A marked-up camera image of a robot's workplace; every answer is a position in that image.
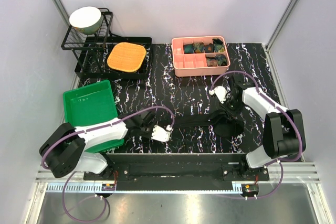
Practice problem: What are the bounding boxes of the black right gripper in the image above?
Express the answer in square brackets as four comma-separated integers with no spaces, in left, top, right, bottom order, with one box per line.
[219,94,244,120]

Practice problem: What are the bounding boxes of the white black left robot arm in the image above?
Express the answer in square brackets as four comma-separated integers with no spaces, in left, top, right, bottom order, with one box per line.
[39,109,167,180]

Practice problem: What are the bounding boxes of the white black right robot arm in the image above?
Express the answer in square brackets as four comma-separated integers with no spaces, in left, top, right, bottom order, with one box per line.
[214,76,306,180]

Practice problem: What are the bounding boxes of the black marbled table mat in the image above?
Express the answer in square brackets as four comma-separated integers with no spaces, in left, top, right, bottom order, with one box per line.
[51,42,305,163]

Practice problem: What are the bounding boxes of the rolled colourful large tie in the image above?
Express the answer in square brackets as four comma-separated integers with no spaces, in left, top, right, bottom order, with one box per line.
[205,54,228,67]

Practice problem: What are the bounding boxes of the green plastic tray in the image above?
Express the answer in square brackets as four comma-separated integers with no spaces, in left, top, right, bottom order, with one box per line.
[62,79,124,154]

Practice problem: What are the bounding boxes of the rolled black green tie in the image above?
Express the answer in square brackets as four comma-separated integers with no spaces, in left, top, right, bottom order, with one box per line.
[212,38,226,52]

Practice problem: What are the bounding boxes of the rolled orange dark tie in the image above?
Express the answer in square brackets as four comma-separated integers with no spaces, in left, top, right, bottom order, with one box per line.
[204,44,214,53]

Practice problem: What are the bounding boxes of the pink divided organizer box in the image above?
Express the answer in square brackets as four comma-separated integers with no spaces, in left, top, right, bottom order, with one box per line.
[171,36,230,77]

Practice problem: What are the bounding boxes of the rolled green patterned tie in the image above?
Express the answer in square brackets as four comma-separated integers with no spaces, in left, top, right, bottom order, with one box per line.
[193,42,205,54]

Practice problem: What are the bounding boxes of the orange woven square mat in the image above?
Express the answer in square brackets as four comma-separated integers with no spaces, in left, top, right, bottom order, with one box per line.
[107,42,146,73]

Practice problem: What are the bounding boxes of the rolled dark teal tie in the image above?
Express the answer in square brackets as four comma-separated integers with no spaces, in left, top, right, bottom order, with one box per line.
[183,44,194,54]

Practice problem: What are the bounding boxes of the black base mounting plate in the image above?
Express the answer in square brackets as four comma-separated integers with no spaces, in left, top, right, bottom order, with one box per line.
[83,152,270,182]

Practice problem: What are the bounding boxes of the white green ceramic bowl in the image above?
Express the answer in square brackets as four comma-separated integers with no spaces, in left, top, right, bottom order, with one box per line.
[69,6,103,35]

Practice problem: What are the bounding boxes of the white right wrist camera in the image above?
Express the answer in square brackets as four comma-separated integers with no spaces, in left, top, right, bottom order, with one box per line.
[209,86,228,104]

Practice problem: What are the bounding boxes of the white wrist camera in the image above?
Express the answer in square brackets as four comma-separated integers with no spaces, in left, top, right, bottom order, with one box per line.
[209,86,228,104]
[151,125,173,142]

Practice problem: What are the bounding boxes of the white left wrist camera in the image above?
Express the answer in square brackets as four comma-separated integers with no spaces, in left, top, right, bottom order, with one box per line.
[151,125,173,142]

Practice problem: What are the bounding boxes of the black wire dish rack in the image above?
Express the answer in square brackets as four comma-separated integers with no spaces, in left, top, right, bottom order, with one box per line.
[61,8,153,80]

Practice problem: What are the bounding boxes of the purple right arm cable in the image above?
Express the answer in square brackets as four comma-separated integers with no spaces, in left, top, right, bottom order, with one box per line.
[209,70,304,199]

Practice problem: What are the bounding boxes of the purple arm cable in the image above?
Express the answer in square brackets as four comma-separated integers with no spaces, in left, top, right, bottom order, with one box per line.
[209,70,304,199]
[40,105,176,221]

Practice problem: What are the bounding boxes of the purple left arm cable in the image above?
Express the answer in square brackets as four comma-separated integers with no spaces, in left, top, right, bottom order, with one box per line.
[40,105,176,221]

